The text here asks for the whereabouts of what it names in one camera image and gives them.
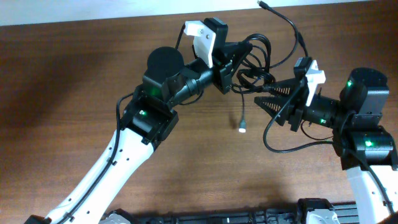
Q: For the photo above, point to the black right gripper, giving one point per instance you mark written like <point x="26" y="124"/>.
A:
<point x="293" y="109"/>

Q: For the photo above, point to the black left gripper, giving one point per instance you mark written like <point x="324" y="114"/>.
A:
<point x="224" y="76"/>

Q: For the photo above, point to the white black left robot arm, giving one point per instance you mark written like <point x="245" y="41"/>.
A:
<point x="143" y="124"/>

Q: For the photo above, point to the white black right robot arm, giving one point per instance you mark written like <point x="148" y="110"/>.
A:
<point x="367" y="151"/>

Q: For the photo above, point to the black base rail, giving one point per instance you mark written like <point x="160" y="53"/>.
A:
<point x="306" y="210"/>

